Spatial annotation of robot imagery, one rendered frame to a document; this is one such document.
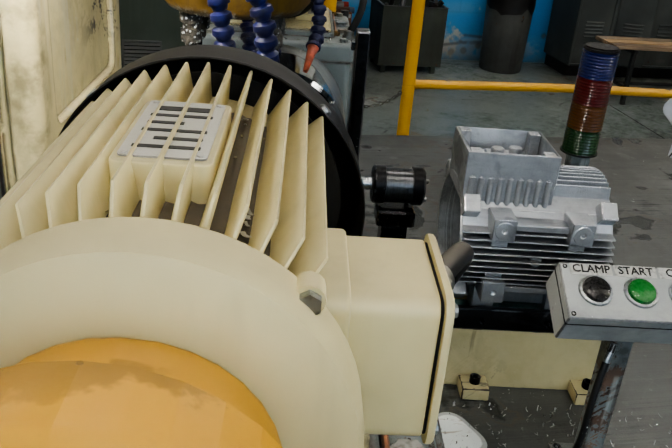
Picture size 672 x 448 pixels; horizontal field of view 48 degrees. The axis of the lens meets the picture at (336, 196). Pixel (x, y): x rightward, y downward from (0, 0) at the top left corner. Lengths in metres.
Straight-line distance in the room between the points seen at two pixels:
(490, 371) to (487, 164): 0.31
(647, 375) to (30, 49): 0.95
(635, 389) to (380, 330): 0.92
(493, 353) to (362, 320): 0.80
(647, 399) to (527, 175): 0.39
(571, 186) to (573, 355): 0.25
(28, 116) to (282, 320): 0.62
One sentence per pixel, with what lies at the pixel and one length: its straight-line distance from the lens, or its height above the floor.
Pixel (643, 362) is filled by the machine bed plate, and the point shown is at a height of 0.80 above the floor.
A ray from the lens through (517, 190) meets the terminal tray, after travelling 0.99.
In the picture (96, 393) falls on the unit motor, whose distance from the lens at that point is 0.19.
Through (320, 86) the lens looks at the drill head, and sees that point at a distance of 1.19.
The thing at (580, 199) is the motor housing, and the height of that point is 1.08.
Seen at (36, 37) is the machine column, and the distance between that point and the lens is 0.82.
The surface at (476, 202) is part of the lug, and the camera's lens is 0.96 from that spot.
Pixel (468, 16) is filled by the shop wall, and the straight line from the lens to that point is 6.44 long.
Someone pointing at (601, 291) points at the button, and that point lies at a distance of 0.85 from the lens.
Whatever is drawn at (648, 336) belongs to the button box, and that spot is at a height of 1.02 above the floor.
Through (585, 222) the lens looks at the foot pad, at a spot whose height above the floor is 1.07.
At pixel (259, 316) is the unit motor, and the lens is 0.24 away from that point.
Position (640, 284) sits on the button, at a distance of 0.87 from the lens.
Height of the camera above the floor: 1.47
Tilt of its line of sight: 24 degrees down
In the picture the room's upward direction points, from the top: 5 degrees clockwise
